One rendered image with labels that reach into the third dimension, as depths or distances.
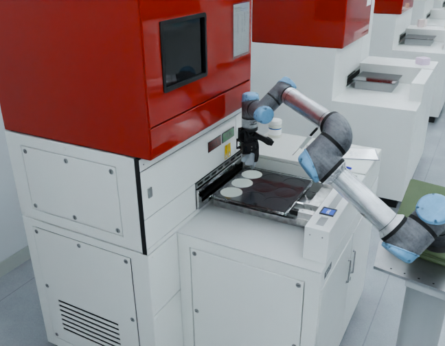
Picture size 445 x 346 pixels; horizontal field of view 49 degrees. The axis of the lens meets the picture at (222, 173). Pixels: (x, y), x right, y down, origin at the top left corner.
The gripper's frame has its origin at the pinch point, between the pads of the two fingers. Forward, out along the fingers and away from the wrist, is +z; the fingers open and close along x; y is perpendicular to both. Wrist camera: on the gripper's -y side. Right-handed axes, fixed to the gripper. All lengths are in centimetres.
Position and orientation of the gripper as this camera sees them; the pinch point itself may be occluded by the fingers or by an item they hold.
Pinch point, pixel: (253, 166)
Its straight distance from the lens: 226.7
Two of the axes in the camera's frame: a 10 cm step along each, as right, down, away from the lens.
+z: 0.1, 9.0, 4.4
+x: 3.8, 4.0, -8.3
